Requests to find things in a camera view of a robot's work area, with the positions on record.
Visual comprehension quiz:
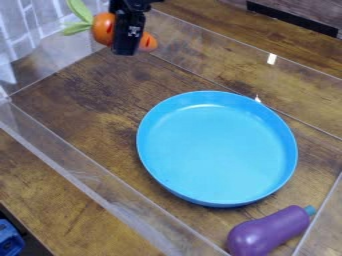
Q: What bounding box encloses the clear acrylic enclosure wall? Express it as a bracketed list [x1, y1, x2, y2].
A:
[0, 0, 342, 256]

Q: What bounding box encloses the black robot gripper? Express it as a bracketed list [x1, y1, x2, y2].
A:
[109, 0, 165, 56]

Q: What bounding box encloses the purple toy eggplant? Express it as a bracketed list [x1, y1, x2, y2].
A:
[226, 205, 316, 256]

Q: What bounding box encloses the white grid curtain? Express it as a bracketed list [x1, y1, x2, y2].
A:
[0, 0, 103, 100]

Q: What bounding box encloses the blue object at corner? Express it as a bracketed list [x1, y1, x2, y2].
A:
[0, 219, 26, 256]

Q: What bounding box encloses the orange toy carrot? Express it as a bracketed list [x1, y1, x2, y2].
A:
[63, 0, 158, 52]

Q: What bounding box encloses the blue plastic plate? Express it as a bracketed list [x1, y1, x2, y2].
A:
[137, 91, 298, 208]

